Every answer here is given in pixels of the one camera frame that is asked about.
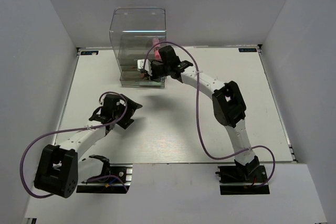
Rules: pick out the pink capped marker bottle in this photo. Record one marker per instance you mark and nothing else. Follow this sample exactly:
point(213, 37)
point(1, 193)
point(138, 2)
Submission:
point(156, 44)

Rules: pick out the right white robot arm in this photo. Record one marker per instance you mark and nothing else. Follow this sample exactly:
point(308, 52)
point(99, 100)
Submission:
point(228, 103)

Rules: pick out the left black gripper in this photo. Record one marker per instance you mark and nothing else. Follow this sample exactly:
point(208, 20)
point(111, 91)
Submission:
point(131, 108)

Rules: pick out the blue corner label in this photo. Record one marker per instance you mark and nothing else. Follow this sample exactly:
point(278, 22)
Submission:
point(89, 53)
point(247, 49)

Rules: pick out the clear acrylic drawer organizer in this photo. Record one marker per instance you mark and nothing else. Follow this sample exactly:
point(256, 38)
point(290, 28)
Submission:
point(132, 30)

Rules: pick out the left blue corner label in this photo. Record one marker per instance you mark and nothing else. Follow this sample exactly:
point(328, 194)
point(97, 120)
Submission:
point(89, 53)

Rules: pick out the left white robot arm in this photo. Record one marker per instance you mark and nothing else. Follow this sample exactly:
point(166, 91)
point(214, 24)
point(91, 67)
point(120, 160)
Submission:
point(61, 167)

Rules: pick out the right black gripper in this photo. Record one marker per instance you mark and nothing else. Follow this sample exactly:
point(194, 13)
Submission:
point(154, 77)

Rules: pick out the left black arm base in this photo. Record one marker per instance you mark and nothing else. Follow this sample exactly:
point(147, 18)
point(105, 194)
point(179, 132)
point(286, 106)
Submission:
point(97, 175)

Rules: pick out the right blue corner label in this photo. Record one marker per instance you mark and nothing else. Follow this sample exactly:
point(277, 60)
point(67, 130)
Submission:
point(247, 49)

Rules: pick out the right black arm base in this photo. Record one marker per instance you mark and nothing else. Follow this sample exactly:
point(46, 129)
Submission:
point(232, 183)

